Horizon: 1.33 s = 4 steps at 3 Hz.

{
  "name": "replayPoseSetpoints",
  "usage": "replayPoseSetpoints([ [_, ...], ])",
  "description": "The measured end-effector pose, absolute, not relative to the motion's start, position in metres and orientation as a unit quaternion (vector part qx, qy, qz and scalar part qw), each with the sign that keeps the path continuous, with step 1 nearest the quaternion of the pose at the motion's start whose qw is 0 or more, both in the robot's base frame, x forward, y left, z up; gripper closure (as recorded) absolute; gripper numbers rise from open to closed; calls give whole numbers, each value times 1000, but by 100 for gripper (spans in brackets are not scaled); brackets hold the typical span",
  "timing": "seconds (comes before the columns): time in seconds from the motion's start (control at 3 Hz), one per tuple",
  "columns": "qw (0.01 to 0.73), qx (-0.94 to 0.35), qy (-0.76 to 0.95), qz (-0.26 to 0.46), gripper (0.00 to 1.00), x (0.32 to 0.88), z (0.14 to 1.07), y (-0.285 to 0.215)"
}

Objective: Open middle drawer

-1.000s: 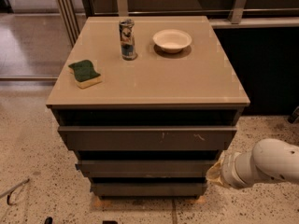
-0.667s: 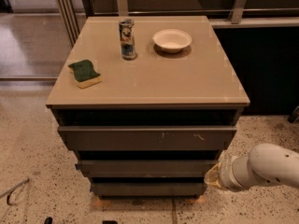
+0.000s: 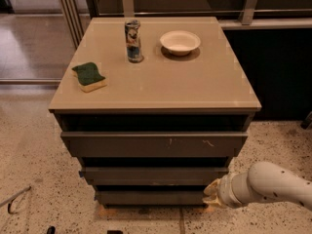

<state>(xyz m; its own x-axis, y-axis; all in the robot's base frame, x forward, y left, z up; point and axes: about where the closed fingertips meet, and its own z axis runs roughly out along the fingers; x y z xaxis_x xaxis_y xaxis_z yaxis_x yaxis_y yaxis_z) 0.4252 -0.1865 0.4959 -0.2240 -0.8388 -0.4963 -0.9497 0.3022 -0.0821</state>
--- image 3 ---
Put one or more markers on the grey top drawer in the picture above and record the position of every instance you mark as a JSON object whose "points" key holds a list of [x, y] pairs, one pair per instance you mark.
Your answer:
{"points": [[154, 145]]}

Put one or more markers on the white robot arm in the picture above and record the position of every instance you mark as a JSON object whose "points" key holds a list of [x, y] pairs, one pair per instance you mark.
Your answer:
{"points": [[263, 182]]}

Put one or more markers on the green yellow sponge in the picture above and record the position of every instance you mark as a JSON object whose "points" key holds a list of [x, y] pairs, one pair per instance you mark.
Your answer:
{"points": [[88, 76]]}

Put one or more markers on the grey drawer cabinet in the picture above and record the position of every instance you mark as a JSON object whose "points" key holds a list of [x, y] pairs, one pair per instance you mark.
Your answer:
{"points": [[204, 91]]}

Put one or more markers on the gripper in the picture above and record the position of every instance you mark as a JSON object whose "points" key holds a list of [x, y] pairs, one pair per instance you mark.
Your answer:
{"points": [[226, 189]]}

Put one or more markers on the grey drawer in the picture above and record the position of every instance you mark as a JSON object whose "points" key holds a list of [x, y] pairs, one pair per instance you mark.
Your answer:
{"points": [[153, 198], [156, 176], [154, 145]]}

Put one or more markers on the white bowl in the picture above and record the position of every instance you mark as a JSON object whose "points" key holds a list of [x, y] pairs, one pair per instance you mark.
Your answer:
{"points": [[180, 43]]}

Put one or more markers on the grey bottom drawer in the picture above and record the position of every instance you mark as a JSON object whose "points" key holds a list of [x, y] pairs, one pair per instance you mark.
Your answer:
{"points": [[153, 198]]}

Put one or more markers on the metal railing frame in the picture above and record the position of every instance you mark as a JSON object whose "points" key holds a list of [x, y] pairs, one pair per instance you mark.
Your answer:
{"points": [[233, 14]]}

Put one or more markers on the grey middle drawer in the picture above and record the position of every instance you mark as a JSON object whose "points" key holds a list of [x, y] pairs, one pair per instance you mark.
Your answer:
{"points": [[156, 176]]}

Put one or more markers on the blue white drink can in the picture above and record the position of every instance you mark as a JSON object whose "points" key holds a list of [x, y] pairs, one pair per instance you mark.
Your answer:
{"points": [[133, 46]]}

